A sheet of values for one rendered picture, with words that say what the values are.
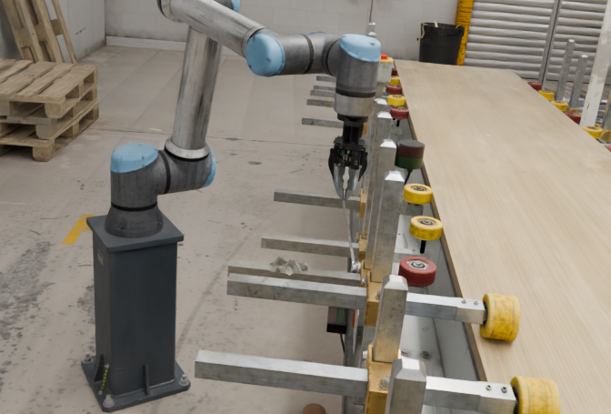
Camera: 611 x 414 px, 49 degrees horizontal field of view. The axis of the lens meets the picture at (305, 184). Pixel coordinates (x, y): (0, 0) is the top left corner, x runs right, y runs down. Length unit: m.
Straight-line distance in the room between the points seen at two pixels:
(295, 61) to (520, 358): 0.76
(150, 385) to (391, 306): 1.64
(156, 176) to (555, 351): 1.38
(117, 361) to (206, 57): 1.06
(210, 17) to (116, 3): 7.94
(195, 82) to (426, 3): 7.58
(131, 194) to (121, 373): 0.64
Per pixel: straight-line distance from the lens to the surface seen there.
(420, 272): 1.45
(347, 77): 1.46
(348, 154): 1.51
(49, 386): 2.63
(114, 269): 2.24
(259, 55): 1.47
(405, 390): 0.75
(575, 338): 1.36
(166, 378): 2.54
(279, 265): 1.50
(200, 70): 2.08
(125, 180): 2.19
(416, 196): 1.92
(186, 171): 2.24
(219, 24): 1.65
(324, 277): 1.48
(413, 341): 1.76
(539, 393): 1.04
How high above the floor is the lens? 1.54
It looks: 20 degrees down
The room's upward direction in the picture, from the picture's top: 5 degrees clockwise
